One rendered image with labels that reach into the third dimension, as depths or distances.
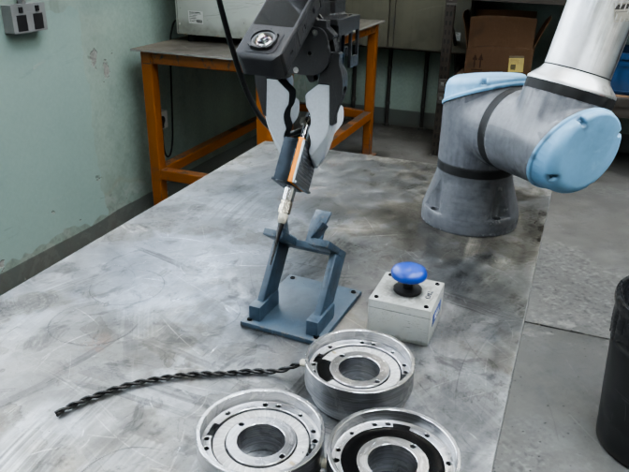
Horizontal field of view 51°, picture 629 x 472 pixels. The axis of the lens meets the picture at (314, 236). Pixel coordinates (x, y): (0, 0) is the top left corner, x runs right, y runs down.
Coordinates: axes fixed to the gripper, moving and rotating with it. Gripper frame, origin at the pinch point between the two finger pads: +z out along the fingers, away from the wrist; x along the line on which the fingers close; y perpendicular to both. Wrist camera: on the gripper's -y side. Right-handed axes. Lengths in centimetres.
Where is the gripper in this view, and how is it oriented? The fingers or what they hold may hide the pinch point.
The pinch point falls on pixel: (299, 154)
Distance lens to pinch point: 70.1
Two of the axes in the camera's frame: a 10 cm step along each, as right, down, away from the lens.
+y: 4.1, -3.7, 8.3
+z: -0.2, 9.1, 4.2
